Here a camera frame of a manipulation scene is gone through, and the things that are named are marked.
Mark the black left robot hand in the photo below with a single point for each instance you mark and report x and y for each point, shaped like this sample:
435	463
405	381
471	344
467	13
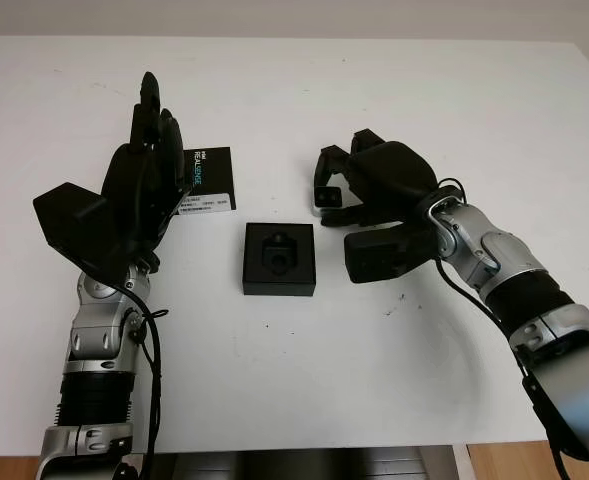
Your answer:
134	200

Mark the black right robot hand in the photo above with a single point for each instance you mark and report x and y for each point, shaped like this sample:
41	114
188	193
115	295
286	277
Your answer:
394	175

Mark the small silver depth camera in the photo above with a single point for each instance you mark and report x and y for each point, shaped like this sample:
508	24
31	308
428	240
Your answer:
330	198

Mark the black RealSense box lid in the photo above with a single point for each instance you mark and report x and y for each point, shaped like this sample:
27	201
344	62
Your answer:
214	170

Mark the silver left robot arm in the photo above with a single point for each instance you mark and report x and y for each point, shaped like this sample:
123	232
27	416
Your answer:
99	340

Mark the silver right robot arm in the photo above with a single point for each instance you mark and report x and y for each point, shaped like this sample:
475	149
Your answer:
514	280

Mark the dark robot torso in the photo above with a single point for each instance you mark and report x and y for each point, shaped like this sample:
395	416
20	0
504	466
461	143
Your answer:
299	465

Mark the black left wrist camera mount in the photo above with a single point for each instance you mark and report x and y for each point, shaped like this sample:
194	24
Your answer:
69	220

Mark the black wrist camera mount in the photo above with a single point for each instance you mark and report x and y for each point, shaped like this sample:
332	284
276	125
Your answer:
379	255
69	220

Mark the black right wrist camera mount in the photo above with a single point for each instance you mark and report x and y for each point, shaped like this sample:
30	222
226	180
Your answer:
379	255

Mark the black camera box base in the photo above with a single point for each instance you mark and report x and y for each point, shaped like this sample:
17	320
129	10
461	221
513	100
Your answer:
254	280

